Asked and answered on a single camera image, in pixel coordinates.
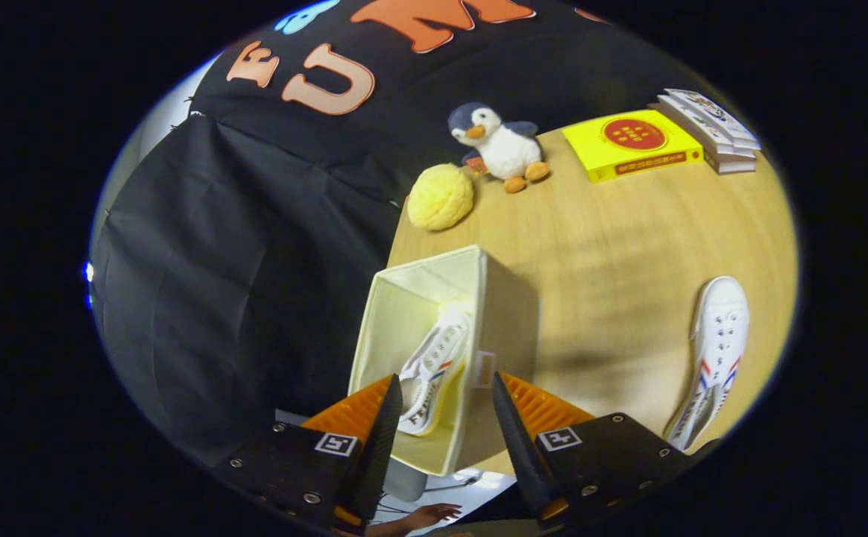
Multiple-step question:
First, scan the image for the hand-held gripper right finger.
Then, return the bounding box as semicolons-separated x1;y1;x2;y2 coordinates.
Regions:
492;371;703;530

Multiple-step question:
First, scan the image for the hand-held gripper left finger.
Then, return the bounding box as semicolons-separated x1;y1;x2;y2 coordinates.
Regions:
218;374;403;534

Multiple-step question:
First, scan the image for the white canvas shoe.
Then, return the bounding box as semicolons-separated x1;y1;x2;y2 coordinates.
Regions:
665;276;750;452
397;302;474;437

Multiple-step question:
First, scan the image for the brown fabric storage box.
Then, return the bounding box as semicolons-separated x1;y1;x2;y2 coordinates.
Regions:
348;245;541;477

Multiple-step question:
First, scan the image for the yellow bun plush toy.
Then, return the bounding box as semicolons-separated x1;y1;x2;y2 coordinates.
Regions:
406;163;474;231

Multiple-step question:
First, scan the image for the penguin plush toy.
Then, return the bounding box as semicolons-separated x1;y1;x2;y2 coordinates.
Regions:
447;102;552;194

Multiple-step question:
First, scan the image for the yellow book red circle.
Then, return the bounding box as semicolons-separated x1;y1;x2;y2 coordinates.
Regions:
562;110;705;183

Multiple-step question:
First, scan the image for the brown cover book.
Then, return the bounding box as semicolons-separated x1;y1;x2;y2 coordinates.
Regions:
649;102;757;175

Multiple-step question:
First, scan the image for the thin white book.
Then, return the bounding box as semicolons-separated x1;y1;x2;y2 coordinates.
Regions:
656;95;757;159

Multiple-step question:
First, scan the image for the white illustrated cover book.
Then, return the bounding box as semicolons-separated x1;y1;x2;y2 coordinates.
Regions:
664;88;763;150

